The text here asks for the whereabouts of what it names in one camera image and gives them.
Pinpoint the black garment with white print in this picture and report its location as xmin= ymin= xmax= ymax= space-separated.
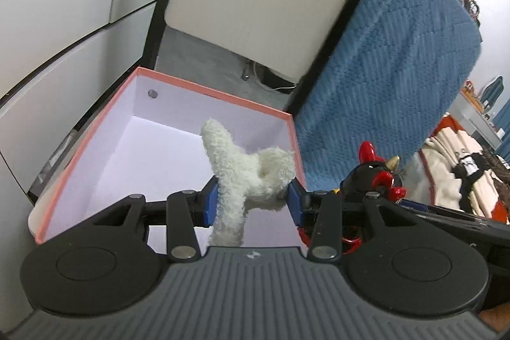
xmin=450 ymin=152 xmax=510 ymax=186

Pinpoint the white cabinet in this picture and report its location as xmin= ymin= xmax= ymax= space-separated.
xmin=0 ymin=0 xmax=188 ymax=205

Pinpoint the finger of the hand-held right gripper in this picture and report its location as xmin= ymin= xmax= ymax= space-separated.
xmin=396 ymin=199 xmax=510 ymax=235

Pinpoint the teal curtain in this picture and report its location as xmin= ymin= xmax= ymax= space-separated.
xmin=493 ymin=101 xmax=510 ymax=161

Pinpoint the cream floral cushion red trim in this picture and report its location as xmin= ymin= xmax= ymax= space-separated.
xmin=420 ymin=117 xmax=510 ymax=226

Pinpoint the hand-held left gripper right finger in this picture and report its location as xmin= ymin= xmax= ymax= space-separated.
xmin=288 ymin=181 xmax=418 ymax=260

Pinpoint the pink cardboard box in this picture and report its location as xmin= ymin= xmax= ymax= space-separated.
xmin=27 ymin=66 xmax=307 ymax=247

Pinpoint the white power cable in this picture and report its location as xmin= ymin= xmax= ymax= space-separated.
xmin=241 ymin=61 xmax=299 ymax=93

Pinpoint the blue textured chair cover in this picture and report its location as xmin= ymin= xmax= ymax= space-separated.
xmin=293 ymin=0 xmax=483 ymax=192

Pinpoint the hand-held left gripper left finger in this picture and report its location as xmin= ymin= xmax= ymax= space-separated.
xmin=92 ymin=177 xmax=219 ymax=262

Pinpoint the black and red toy figure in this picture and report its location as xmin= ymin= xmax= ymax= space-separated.
xmin=297 ymin=141 xmax=408 ymax=255

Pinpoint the teal chair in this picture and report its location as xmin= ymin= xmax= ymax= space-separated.
xmin=480 ymin=76 xmax=505 ymax=112

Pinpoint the white plush toy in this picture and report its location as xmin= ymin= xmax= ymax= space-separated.
xmin=200 ymin=118 xmax=296 ymax=246

